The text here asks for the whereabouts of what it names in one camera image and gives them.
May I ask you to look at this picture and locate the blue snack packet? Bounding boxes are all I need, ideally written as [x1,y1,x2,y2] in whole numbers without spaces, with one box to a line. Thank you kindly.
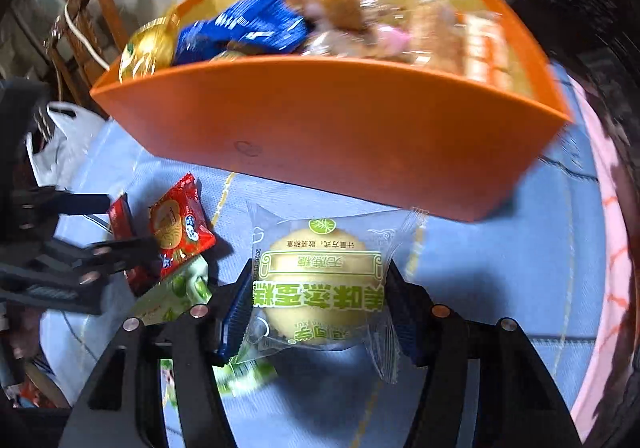
[172,0,311,66]

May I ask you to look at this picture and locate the orange cardboard box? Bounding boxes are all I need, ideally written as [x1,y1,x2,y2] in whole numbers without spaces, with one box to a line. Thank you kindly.
[90,0,573,223]

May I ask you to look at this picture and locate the brown wooden chair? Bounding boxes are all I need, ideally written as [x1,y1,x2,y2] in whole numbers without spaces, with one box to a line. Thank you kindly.
[45,0,131,88]

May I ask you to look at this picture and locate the white power cable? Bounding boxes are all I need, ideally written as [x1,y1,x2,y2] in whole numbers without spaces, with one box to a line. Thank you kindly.
[62,5,111,71]

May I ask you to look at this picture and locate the green white snack packet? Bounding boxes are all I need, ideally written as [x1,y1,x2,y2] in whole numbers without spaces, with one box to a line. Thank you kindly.
[129,255,278,399]

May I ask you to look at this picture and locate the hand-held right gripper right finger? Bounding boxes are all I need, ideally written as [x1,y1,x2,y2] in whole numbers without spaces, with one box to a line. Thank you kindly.
[385,260,583,448]

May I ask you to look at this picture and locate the yellow pastry packet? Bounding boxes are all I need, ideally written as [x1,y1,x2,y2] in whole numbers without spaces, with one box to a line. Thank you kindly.
[117,15,181,83]

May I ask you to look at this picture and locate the dark carved wooden headboard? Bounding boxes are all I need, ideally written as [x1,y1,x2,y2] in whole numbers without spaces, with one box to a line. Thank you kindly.
[500,0,640,448]

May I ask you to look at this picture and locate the dark red snack packet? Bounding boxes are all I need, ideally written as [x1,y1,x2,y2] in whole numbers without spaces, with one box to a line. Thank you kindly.
[107,193,157,296]

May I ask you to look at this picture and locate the red round-cake packet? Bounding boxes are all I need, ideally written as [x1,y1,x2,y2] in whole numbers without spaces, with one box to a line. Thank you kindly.
[147,173,218,273]

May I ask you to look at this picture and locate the white plastic bag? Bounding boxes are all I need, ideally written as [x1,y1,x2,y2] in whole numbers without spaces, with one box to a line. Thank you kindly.
[25,100,108,189]

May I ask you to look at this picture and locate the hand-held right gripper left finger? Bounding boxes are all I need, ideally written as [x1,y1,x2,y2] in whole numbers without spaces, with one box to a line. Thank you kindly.
[60,260,253,448]

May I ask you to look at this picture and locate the pink blanket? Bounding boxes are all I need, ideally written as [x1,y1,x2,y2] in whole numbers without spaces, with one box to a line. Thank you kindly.
[565,78,640,429]

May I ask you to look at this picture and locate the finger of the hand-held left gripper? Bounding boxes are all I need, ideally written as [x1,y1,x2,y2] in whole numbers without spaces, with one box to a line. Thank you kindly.
[10,188,111,219]
[45,235,161,279]

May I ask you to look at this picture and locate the pink-edged cracker bag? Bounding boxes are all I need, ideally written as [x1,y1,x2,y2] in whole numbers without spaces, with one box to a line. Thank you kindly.
[287,0,416,59]

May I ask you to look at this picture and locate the steamed cake packet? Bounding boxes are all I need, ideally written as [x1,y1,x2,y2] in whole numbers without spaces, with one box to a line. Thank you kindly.
[245,200,431,384]

